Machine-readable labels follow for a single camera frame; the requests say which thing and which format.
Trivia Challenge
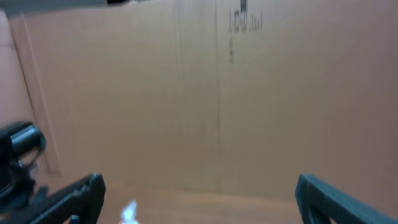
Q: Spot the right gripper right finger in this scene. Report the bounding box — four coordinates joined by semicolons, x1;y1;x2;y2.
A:
295;174;397;224

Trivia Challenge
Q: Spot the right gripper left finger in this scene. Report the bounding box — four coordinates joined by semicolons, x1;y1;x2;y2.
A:
1;173;106;224

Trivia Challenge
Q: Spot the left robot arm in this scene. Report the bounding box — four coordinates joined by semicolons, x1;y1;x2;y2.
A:
1;121;47;213

